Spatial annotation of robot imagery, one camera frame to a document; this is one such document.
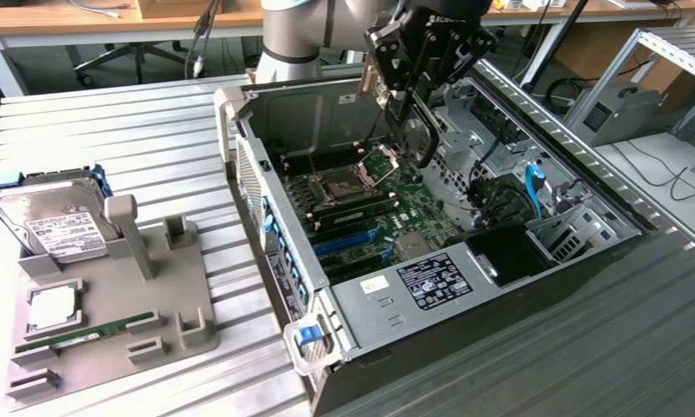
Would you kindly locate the open PC case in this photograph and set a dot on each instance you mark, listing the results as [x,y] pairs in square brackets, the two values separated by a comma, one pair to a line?
[302,117]

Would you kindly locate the silver CPU chip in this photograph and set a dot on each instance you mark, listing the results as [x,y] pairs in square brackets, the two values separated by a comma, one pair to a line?
[52,307]

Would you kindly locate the metal socket cover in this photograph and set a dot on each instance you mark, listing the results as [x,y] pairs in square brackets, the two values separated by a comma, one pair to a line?
[376,164]

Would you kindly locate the black plastic shroud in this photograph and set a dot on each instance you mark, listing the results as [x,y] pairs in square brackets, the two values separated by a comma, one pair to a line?
[498,252]

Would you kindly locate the black slanted pole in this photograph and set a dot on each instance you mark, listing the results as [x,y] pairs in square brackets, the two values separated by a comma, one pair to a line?
[558,39]

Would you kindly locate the green RAM stick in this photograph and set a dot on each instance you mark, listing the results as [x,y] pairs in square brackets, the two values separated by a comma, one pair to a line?
[86,334]

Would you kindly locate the silver disk bay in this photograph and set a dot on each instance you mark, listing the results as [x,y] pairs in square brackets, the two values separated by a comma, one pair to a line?
[574,243]

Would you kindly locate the black graphics card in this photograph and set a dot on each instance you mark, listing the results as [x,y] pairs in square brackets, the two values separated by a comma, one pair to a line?
[424,143]

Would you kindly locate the CPU socket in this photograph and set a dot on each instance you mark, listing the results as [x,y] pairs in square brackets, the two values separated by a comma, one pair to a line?
[342,189]

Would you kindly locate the black office chair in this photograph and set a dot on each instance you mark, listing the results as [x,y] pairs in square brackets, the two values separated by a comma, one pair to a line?
[139,52]

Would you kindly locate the aluminium frame table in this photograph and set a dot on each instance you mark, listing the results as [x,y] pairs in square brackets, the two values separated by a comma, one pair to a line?
[681,48]

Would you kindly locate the blue disk carrier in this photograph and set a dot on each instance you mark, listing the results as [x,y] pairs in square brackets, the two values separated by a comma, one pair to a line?
[102,182]

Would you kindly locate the blue expansion slot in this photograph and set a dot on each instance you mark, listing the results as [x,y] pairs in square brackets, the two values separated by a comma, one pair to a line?
[343,245]

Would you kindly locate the silver hard disk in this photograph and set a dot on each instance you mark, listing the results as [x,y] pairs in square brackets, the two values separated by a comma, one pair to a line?
[52,217]

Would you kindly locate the silver chipset heatsink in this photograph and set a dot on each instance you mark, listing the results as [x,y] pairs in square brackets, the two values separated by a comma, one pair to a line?
[416,247]

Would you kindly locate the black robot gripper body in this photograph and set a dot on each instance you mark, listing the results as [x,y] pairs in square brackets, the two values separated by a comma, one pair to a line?
[441,13]

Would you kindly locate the silver metal drive cage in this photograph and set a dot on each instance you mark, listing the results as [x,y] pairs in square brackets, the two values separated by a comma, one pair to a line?
[461,145]

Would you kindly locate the blue case latch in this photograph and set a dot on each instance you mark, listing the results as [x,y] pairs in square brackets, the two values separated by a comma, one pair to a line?
[309,336]

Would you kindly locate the wooden desk white frame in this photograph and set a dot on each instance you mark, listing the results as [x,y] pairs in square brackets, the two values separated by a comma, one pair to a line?
[614,13]
[92,24]

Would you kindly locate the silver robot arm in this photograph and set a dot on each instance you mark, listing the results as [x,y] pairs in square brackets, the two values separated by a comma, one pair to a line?
[293,39]

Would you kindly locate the dark RAM stick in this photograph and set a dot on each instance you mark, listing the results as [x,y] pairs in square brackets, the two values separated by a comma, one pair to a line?
[354,217]

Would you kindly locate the gray parts rack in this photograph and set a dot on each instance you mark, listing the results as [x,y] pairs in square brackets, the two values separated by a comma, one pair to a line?
[122,295]

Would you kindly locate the green motherboard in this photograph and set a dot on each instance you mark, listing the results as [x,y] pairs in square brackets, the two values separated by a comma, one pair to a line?
[409,204]

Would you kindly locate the gray equipment box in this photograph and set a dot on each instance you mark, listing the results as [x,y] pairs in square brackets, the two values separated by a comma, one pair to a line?
[626,117]

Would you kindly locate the silver power supply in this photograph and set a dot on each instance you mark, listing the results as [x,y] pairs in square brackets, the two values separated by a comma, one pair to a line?
[377,317]

